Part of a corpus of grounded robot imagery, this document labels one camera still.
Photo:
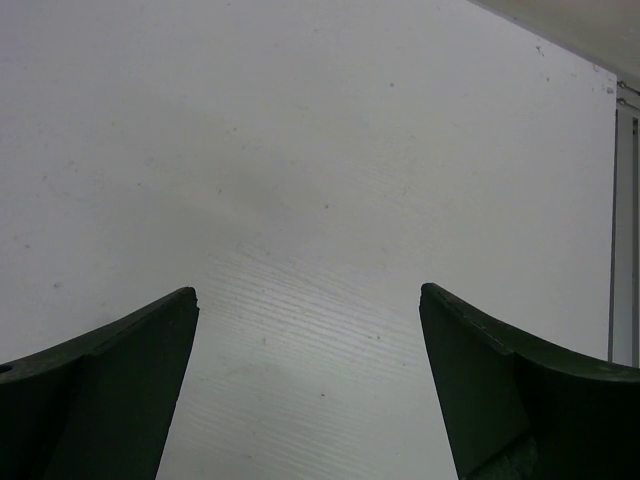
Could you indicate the aluminium rail right side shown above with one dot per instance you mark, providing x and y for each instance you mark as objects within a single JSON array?
[{"x": 623, "y": 336}]

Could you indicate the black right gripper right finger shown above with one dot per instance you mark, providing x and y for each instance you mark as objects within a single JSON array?
[{"x": 516, "y": 406}]

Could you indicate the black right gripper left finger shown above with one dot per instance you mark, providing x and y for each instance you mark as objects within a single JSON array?
[{"x": 99, "y": 406}]

